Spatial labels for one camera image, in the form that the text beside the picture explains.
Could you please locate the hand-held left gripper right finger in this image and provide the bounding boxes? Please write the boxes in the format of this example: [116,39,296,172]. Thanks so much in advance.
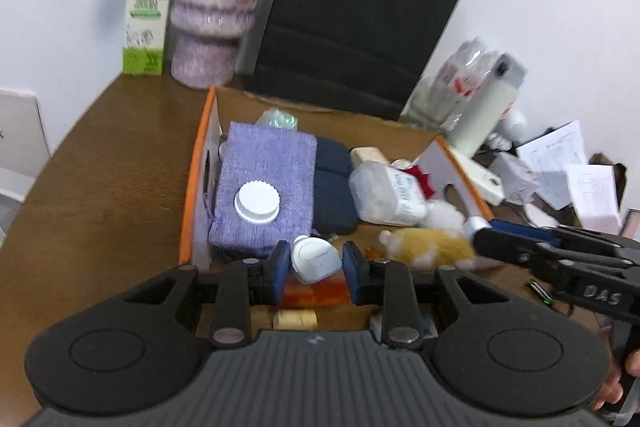
[342,241,508,349]

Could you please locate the white ridged jar cap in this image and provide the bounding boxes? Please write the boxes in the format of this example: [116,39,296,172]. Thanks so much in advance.
[234,179,282,224]

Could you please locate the folded white paper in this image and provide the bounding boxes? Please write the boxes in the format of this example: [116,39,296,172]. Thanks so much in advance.
[565,164,623,233]

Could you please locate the white round device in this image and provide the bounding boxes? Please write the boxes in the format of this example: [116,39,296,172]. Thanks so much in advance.
[500,109,528,140]

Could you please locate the white earbud case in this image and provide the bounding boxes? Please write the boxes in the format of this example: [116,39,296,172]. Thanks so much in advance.
[290,234,343,284]

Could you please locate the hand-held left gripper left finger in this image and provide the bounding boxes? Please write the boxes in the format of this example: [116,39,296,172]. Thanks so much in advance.
[120,241,292,349]

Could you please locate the white flat carton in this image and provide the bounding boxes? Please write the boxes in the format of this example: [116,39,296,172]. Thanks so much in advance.
[0,89,51,202]

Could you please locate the white thermos bottle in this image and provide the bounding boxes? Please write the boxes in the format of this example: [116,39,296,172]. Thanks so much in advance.
[447,52,528,158]

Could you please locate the navy zip pouch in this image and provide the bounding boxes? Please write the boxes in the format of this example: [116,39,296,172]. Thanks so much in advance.
[312,137,360,235]

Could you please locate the wooden desktop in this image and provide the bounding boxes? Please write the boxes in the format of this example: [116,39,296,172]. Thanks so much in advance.
[0,72,626,413]

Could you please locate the purple ceramic vase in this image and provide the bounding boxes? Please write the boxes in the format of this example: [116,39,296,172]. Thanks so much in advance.
[170,0,273,90]

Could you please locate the beige wrapped block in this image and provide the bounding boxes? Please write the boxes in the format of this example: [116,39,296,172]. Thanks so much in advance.
[350,146,390,168]

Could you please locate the red cardboard box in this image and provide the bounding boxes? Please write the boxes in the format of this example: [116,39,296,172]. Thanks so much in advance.
[178,85,496,308]

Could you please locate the pale yellow small block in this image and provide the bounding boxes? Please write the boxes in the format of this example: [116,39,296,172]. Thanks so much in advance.
[273,309,318,329]

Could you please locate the yellow white plush toy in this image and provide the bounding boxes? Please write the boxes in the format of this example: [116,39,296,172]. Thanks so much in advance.
[378,199,503,270]

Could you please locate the clear water bottle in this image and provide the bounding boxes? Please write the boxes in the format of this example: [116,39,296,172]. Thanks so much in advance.
[407,38,493,130]

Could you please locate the printed paper sheet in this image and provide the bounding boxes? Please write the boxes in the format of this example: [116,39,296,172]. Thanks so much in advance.
[515,121,588,210]

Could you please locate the black paper bag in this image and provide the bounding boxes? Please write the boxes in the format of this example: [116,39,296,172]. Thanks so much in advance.
[242,0,473,122]

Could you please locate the white green milk carton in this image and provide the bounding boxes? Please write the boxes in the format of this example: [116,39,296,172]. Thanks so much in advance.
[121,0,185,76]

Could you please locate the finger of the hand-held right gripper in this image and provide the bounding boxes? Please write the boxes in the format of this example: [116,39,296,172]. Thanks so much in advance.
[472,229,640,323]
[487,219,640,259]

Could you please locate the purple fabric pouch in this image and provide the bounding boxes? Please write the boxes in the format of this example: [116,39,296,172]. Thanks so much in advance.
[207,122,318,260]

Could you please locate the white power adapter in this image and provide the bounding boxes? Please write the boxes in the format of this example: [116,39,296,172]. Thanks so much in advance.
[450,147,506,206]

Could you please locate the red fabric ornament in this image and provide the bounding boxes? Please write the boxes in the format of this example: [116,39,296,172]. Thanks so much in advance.
[400,162,438,198]

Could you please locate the white plastic jar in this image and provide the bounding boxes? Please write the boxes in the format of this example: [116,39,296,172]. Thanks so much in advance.
[348,160,431,228]

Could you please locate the person's right hand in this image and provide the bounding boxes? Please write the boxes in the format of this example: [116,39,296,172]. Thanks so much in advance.
[592,349,640,413]

